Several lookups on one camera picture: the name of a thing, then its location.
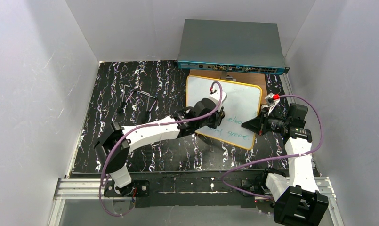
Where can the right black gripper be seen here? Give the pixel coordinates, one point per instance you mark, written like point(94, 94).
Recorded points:
point(263, 123)

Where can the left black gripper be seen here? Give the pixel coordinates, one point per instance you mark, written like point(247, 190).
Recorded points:
point(214, 118)

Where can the yellow framed whiteboard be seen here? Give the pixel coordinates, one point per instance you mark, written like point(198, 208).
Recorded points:
point(242, 104)

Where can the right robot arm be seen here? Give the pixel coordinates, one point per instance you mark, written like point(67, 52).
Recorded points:
point(298, 201)

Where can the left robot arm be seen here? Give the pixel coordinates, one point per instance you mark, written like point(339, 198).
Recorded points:
point(118, 142)

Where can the brown wooden board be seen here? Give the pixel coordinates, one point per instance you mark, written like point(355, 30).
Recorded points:
point(248, 78)

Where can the black marble pattern mat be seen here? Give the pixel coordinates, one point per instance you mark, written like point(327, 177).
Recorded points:
point(167, 82)

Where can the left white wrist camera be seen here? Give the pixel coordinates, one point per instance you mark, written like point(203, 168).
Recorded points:
point(218, 97)

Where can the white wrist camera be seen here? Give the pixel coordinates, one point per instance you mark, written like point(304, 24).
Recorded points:
point(272, 100)
point(218, 97)

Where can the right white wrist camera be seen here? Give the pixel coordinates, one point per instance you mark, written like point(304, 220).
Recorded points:
point(272, 100)

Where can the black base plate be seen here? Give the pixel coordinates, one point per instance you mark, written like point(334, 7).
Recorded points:
point(189, 188)

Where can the teal network switch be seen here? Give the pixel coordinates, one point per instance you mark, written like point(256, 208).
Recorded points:
point(231, 46)

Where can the aluminium frame rail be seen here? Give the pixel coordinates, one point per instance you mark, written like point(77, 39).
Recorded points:
point(87, 189)

